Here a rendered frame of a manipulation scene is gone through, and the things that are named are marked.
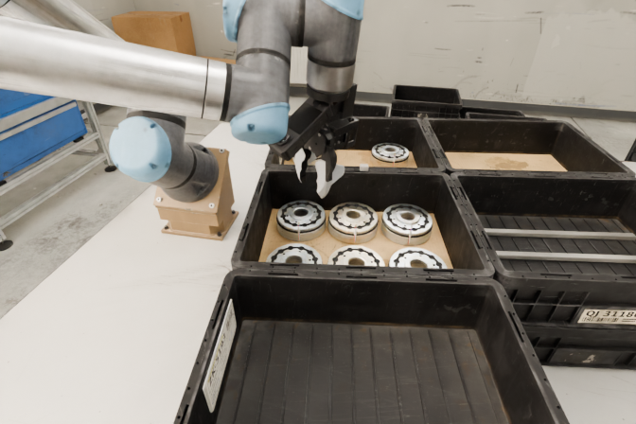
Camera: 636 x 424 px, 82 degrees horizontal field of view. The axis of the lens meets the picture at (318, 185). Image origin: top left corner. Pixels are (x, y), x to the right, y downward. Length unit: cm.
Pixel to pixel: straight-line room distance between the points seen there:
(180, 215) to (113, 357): 35
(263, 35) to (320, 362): 46
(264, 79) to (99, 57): 18
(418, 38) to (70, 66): 345
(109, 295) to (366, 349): 58
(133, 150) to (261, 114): 37
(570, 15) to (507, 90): 73
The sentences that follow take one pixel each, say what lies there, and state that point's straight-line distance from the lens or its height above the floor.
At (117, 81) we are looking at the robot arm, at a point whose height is 121.
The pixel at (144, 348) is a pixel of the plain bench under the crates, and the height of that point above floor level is 70.
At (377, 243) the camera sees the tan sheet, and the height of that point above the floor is 83.
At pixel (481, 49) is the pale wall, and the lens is 383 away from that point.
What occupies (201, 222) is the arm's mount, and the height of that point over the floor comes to 75.
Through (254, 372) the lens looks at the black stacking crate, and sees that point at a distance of 58.
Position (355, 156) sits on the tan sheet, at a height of 83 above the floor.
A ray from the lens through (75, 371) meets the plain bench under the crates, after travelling 85.
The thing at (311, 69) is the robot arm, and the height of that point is 118.
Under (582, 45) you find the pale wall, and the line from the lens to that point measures 404.
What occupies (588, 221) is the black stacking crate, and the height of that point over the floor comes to 83.
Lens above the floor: 133
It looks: 33 degrees down
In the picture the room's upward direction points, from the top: straight up
